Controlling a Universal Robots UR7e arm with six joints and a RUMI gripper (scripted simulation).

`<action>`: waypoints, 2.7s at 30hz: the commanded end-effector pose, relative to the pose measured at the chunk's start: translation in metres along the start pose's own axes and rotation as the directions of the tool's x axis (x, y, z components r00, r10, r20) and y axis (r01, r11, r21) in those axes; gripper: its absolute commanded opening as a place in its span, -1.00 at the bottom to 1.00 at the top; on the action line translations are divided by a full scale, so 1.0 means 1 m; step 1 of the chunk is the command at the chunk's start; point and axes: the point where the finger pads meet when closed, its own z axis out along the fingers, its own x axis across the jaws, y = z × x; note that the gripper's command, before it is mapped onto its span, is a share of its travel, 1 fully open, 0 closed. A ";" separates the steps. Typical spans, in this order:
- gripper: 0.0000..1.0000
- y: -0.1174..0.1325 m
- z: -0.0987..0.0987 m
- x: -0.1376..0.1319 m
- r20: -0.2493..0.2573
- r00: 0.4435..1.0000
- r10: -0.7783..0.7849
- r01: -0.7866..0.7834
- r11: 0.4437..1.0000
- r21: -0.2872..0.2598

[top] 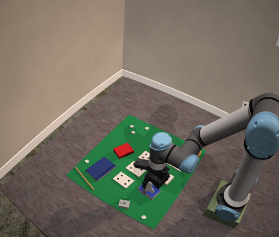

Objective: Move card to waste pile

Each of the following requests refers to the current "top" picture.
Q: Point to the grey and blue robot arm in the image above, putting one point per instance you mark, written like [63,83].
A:
[261,121]

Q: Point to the green felt play mat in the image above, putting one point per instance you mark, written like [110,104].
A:
[109,191]

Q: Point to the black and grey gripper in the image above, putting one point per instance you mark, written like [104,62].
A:
[155,178]

